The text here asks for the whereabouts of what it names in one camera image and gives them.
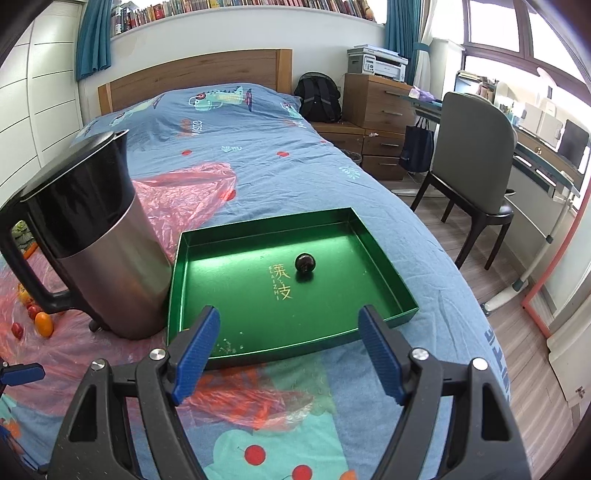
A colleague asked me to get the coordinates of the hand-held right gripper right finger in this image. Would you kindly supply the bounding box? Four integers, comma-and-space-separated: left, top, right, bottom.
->
358, 305, 532, 480

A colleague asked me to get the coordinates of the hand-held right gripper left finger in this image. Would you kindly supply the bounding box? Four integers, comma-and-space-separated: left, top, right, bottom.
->
46, 305, 221, 480

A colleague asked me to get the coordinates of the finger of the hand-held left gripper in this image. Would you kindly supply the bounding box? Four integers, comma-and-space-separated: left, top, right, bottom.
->
0, 362, 45, 385

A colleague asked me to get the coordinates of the green shallow tray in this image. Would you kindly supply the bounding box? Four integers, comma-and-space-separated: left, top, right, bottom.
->
167, 207, 420, 370

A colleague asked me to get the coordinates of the steel and black electric kettle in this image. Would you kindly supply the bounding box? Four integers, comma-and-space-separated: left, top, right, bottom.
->
0, 130, 175, 341

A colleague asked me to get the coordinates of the pink framed standing mirror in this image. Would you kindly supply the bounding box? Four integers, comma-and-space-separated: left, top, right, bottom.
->
523, 175, 591, 337

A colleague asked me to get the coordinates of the red transparent plastic sheet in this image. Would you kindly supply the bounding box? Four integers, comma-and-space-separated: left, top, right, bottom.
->
0, 161, 333, 444

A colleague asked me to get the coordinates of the low wooden nightstand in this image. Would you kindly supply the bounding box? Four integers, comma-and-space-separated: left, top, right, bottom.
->
318, 121, 409, 182

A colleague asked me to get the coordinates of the navy tote bag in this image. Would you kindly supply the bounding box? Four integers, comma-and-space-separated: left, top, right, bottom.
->
399, 116, 435, 174

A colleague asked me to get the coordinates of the grey chair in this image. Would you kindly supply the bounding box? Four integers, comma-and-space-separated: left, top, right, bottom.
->
410, 91, 520, 270

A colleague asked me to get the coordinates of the teal top desk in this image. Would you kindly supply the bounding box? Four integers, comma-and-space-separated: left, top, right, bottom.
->
411, 88, 585, 317

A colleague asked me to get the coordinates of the wooden drawer chest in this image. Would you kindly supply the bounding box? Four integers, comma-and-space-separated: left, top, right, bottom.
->
342, 73, 415, 131

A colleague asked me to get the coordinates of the black backpack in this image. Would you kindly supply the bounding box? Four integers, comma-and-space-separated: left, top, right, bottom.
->
294, 71, 343, 123

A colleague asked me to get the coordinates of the wooden headboard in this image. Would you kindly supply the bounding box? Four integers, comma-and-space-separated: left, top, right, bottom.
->
98, 48, 293, 116

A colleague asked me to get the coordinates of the white storage box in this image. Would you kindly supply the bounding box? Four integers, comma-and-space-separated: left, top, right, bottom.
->
523, 102, 565, 149

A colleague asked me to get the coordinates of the white wardrobe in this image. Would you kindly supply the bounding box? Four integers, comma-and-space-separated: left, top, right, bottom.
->
0, 0, 86, 195

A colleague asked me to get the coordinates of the black monitor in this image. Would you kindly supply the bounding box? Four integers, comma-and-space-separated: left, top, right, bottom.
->
556, 119, 591, 169

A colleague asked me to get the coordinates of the white printer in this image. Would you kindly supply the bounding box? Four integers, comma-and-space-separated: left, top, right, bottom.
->
347, 45, 409, 82

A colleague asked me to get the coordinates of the teal curtain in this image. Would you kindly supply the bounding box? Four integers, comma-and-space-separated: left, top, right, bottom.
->
76, 0, 112, 81
385, 0, 432, 88

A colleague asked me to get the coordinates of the row of books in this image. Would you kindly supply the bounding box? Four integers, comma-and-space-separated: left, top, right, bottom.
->
110, 0, 376, 35

